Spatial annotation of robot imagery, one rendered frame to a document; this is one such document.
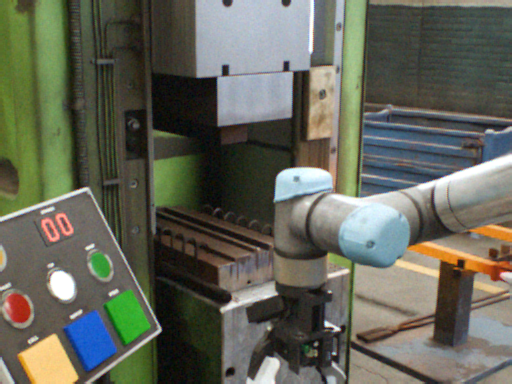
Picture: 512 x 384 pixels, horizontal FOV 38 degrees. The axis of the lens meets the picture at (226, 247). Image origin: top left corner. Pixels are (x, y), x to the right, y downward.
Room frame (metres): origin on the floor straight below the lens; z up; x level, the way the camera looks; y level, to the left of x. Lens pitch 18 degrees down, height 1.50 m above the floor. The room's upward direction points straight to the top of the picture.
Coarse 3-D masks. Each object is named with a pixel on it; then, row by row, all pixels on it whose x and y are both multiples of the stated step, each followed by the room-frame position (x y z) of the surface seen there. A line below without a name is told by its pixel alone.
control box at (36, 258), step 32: (0, 224) 1.04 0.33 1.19; (32, 224) 1.08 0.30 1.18; (96, 224) 1.20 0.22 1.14; (32, 256) 1.05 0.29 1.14; (64, 256) 1.10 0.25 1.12; (0, 288) 0.97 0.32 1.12; (32, 288) 1.01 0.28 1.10; (96, 288) 1.11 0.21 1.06; (128, 288) 1.17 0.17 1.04; (0, 320) 0.93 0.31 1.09; (32, 320) 0.97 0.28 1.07; (64, 320) 1.02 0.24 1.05; (0, 352) 0.90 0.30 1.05; (128, 352) 1.08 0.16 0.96
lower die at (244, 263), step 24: (168, 216) 1.76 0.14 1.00; (192, 216) 1.76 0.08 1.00; (168, 240) 1.63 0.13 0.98; (192, 240) 1.59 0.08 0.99; (216, 240) 1.60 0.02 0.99; (264, 240) 1.58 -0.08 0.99; (192, 264) 1.52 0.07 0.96; (216, 264) 1.46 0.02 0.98; (240, 264) 1.48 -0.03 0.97; (264, 264) 1.53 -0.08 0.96; (240, 288) 1.48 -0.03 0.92
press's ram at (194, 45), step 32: (160, 0) 1.50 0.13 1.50; (192, 0) 1.42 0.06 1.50; (224, 0) 1.46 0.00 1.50; (256, 0) 1.51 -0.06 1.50; (288, 0) 1.56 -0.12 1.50; (160, 32) 1.50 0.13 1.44; (192, 32) 1.42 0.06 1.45; (224, 32) 1.46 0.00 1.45; (256, 32) 1.51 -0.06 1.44; (288, 32) 1.56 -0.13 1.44; (160, 64) 1.51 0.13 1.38; (192, 64) 1.42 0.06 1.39; (224, 64) 1.46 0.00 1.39; (256, 64) 1.51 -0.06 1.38; (288, 64) 1.57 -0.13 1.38
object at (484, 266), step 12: (420, 252) 1.60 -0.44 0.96; (432, 252) 1.58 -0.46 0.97; (444, 252) 1.55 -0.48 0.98; (456, 252) 1.54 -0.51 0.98; (456, 264) 1.52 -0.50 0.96; (468, 264) 1.50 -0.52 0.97; (480, 264) 1.48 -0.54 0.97; (492, 264) 1.47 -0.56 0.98; (504, 264) 1.45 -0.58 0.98; (492, 276) 1.44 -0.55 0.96
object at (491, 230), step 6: (480, 228) 1.75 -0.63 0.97; (486, 228) 1.74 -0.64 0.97; (492, 228) 1.73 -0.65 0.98; (498, 228) 1.73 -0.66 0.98; (504, 228) 1.73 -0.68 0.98; (510, 228) 1.72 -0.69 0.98; (486, 234) 1.74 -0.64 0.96; (492, 234) 1.73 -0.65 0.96; (498, 234) 1.72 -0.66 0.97; (504, 234) 1.70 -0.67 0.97; (510, 234) 1.69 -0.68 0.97; (510, 240) 1.69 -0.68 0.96
